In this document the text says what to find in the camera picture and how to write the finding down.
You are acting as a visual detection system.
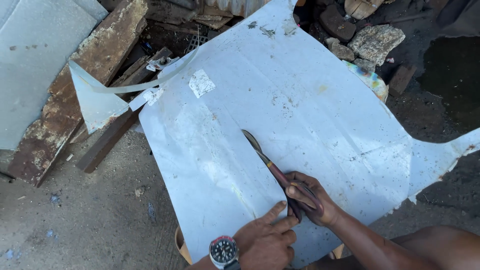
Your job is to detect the person's right hand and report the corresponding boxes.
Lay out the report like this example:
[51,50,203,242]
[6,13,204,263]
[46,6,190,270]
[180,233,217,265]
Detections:
[285,171,340,228]

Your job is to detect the person's left hand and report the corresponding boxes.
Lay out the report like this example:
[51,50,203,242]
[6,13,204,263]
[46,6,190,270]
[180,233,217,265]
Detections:
[233,200,299,270]

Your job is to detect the red handled tin snips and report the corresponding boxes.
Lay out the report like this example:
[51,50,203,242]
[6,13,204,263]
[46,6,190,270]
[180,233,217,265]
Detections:
[241,129,324,223]

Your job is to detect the large white sheet metal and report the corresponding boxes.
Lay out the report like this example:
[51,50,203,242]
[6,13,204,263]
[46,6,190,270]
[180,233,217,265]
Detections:
[138,0,480,269]

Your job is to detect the black dial wristwatch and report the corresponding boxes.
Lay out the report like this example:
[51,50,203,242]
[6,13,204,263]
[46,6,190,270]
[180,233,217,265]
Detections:
[209,235,241,270]

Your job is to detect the person's leg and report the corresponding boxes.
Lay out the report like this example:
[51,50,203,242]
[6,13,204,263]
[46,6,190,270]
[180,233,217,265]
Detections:
[304,225,480,270]

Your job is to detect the iridescent metal scrap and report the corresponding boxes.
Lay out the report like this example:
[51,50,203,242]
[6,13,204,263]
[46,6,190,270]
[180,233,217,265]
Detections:
[343,60,389,103]

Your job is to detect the small dark wood block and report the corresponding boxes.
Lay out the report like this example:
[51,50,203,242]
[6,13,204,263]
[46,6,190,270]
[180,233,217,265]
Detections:
[388,64,418,98]

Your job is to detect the small pale rock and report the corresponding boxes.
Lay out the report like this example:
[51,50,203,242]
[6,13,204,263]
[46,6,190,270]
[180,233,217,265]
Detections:
[325,37,355,62]

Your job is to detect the large pale rock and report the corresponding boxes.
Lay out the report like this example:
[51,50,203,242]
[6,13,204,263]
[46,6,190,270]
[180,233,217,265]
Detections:
[347,24,406,67]

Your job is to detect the dark brown brick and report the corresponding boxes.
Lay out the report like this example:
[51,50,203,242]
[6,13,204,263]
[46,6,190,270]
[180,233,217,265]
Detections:
[319,4,357,43]

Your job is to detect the dark wooden plank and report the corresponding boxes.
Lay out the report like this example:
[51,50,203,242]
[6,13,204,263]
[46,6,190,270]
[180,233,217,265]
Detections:
[76,107,143,174]

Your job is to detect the curled white metal strip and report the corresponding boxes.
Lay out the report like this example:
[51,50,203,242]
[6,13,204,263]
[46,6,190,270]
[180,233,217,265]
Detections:
[68,46,200,94]

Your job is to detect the small white metal offcut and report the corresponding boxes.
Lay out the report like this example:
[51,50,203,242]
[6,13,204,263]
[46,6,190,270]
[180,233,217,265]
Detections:
[69,67,130,134]

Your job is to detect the heap of scrap wood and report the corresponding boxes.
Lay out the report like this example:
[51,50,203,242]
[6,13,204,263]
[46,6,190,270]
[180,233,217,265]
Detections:
[99,0,271,49]

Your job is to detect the rusty wide metal beam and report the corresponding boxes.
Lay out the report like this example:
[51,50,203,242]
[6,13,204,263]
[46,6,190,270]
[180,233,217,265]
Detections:
[7,0,149,188]

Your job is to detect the grey corrugated metal sheet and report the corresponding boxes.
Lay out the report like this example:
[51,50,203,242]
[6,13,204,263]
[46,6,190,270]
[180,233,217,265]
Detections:
[0,0,109,151]

